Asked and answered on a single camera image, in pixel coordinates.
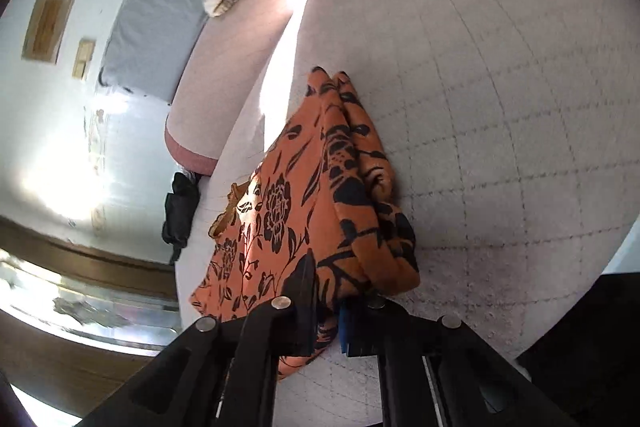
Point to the black clothing pile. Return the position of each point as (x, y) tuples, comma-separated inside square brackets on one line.
[(180, 205)]

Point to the brown wooden glass door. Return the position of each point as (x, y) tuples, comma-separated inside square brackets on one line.
[(77, 322)]

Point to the grey blue pillow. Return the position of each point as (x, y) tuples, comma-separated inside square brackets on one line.
[(150, 43)]

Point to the wooden framed wall picture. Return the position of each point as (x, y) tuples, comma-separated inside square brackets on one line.
[(46, 29)]

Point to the pink quilted bolster headboard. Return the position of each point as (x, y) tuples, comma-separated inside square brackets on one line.
[(230, 54)]

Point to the beige wall switch plate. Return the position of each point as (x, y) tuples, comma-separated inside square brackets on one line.
[(83, 58)]

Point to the orange black floral garment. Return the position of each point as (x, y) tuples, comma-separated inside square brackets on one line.
[(324, 194)]

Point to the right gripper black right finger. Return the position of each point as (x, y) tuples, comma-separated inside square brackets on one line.
[(440, 372)]

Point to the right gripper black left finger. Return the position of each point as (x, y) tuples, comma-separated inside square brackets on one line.
[(221, 373)]

